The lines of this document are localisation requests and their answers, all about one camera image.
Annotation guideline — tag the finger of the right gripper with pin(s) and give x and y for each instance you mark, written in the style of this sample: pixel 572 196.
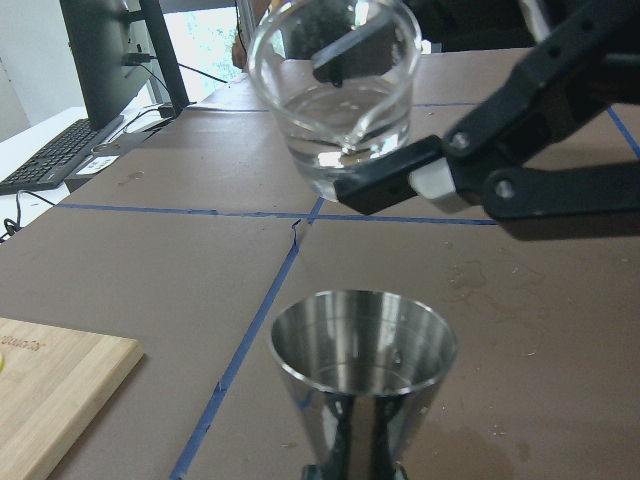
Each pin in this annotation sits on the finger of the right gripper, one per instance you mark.
pixel 365 51
pixel 589 62

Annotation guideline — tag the steel double jigger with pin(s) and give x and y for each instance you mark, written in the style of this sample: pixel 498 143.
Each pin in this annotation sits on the steel double jigger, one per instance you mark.
pixel 362 369

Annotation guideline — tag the black monitor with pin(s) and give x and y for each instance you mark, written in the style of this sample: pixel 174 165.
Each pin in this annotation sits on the black monitor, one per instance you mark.
pixel 112 44

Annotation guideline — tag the black keyboard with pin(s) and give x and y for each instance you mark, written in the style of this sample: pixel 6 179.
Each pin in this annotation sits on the black keyboard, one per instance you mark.
pixel 48 167

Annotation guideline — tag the bamboo cutting board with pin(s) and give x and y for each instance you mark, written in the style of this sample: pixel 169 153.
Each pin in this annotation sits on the bamboo cutting board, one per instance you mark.
pixel 54 381

